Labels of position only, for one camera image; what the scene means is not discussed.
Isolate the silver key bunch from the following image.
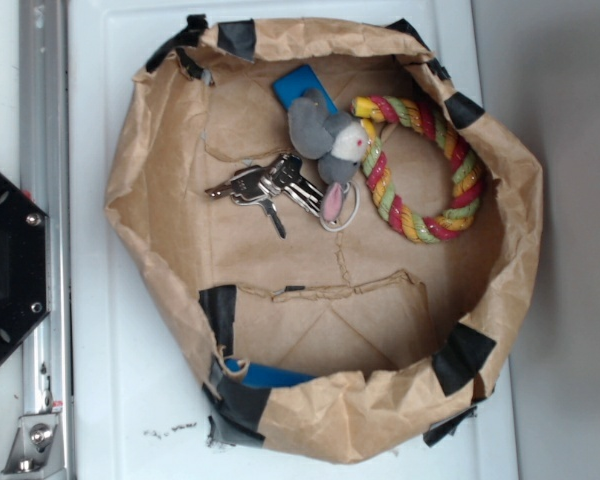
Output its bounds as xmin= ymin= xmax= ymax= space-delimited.
xmin=205 ymin=153 xmax=323 ymax=239

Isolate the blue rectangular block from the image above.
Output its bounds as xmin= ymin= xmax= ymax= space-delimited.
xmin=272 ymin=64 xmax=338 ymax=114

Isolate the multicolour rope ring toy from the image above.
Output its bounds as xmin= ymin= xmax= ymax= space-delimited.
xmin=350 ymin=95 xmax=486 ymax=244

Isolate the aluminium frame rail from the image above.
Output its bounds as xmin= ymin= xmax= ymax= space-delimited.
xmin=19 ymin=1 xmax=75 ymax=479

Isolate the brown paper bag bin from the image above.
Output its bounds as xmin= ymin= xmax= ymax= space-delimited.
xmin=105 ymin=16 xmax=543 ymax=464

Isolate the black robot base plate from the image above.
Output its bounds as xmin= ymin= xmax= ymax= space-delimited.
xmin=0 ymin=172 xmax=49 ymax=366

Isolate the silver corner bracket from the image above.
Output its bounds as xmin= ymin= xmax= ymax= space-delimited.
xmin=0 ymin=413 xmax=64 ymax=479

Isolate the blue object under bag rim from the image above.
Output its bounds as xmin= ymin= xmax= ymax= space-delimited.
xmin=225 ymin=358 xmax=314 ymax=388

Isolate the grey plush mouse toy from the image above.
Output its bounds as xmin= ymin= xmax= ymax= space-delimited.
xmin=288 ymin=88 xmax=370 ymax=232

